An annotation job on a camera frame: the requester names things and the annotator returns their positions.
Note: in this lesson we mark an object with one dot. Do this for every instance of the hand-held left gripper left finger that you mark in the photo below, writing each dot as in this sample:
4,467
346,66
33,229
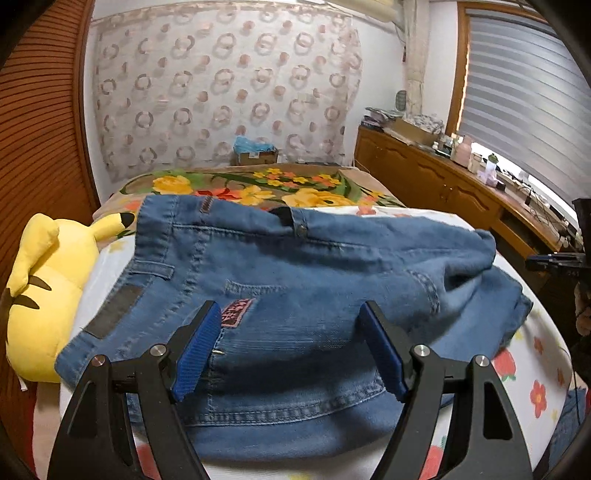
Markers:
198,350

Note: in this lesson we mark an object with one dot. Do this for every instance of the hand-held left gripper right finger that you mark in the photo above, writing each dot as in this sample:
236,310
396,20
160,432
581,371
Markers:
383,350

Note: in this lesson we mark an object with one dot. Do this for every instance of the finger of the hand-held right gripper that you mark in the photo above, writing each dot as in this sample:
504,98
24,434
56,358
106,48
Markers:
554,264

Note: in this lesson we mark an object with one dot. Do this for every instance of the blue denim pants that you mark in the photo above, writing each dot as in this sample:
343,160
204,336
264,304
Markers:
300,277

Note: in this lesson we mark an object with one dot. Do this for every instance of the person's right hand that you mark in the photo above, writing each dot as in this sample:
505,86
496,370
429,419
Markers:
584,309

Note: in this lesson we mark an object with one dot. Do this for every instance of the white strawberry print blanket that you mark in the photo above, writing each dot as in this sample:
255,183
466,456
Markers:
545,364

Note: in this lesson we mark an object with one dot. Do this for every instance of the pink bottle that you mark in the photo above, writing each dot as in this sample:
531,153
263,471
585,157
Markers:
463,151

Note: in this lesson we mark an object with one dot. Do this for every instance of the grey window blind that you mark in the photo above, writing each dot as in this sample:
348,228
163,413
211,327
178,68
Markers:
517,92

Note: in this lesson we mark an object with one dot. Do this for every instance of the yellow plush toy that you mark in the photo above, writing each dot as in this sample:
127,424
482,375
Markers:
41,314

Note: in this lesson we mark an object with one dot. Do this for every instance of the person's leg in jeans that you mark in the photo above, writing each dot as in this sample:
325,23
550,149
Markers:
570,424

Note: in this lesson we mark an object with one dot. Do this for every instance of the wooden sideboard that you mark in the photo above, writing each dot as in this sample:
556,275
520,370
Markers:
415,170

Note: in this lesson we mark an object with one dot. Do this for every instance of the yellow flower print blanket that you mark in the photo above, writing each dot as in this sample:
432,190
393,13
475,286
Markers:
314,196

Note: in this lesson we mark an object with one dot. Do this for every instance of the open cardboard box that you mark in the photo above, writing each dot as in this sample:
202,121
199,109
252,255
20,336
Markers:
413,131

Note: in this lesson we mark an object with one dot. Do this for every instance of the small cardboard box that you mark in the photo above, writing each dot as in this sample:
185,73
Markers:
256,159

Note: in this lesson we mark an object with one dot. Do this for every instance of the cream curtain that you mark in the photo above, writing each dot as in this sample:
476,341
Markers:
421,55

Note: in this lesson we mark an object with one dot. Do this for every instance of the patterned upholstered headboard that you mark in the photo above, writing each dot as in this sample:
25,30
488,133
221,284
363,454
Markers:
221,92

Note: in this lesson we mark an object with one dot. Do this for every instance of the wooden louvered wardrobe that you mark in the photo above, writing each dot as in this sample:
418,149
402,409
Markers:
41,138

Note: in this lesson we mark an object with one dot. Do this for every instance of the wooden window frame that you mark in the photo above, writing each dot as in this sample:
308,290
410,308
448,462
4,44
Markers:
457,92

